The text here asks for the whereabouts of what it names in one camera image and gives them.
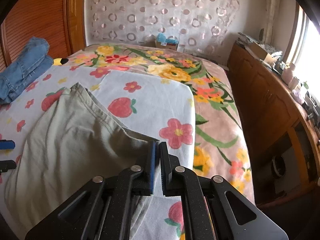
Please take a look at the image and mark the grey-green pants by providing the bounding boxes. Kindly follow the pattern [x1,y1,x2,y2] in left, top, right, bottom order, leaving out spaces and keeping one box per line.
[4,83,152,238]

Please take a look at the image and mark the floral pink blanket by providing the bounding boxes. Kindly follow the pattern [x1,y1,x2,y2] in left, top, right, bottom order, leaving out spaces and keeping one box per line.
[69,43,254,202]

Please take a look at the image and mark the folded blue jeans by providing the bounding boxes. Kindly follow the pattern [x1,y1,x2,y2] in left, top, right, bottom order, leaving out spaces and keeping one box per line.
[1,37,53,105]

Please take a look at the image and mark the yellow plush toy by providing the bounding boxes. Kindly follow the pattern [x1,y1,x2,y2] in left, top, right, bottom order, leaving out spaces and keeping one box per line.
[53,58,69,66]

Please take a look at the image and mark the brown wooden sideboard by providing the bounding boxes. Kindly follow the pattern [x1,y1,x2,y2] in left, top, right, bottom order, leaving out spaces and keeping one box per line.
[227,42,319,208]

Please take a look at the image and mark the cardboard box with blue bag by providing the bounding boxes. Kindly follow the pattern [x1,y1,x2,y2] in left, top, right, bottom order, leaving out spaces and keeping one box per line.
[155,33,178,51]

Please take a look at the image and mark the open cardboard box on sideboard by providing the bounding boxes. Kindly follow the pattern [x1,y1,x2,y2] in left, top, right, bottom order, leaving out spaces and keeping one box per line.
[246,42,277,64]

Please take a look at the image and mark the brown wooden wardrobe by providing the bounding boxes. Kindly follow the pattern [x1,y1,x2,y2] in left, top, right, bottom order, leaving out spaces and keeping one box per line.
[1,0,86,70]

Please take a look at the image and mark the white circle-pattern curtain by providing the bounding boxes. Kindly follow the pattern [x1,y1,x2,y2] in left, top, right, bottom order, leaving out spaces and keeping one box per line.
[85,0,240,51]

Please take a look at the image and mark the window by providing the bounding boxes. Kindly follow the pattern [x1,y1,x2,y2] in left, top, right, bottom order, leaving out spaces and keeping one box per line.
[286,7,319,98]

